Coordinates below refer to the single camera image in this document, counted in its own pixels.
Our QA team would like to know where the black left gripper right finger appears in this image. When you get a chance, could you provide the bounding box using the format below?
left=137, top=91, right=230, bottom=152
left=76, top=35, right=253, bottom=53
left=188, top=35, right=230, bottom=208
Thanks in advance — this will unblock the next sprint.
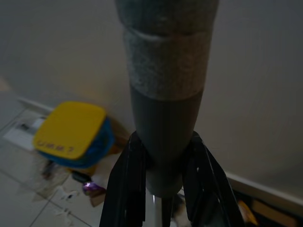
left=182, top=131, right=239, bottom=227

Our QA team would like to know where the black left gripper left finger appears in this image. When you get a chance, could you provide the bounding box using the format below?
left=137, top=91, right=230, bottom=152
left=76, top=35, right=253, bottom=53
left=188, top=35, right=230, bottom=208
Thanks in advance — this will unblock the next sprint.
left=99, top=132, right=148, bottom=227

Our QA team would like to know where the small tan cardboard scrap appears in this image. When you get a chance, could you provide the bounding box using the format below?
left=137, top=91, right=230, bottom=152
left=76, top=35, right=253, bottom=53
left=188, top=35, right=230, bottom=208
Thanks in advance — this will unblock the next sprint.
left=89, top=191, right=106, bottom=208

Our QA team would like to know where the shiny purple wrapper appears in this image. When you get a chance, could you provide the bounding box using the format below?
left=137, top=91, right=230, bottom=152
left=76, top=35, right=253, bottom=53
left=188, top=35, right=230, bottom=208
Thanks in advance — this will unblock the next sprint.
left=81, top=181, right=105, bottom=196

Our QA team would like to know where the yellow red snack packet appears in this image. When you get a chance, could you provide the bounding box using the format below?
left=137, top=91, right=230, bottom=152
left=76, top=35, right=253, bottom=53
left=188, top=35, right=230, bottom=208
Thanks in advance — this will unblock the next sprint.
left=238, top=200, right=258, bottom=225

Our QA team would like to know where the white paper scrap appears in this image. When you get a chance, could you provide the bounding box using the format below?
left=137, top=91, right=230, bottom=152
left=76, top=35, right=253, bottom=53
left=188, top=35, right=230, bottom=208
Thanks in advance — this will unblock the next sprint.
left=58, top=186, right=80, bottom=201

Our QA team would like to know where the brown cardboard piece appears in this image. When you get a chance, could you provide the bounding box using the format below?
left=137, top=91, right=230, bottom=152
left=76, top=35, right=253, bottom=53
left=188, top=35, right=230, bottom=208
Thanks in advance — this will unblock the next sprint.
left=252, top=200, right=296, bottom=225

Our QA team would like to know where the yellow lidded blue bin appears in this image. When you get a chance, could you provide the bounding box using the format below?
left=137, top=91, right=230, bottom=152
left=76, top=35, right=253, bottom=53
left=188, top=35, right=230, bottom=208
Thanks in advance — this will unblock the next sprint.
left=32, top=101, right=116, bottom=175

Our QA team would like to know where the white flat carton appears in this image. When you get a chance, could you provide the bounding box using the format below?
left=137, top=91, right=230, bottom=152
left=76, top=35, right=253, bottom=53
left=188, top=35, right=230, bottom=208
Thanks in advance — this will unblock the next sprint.
left=4, top=115, right=45, bottom=151

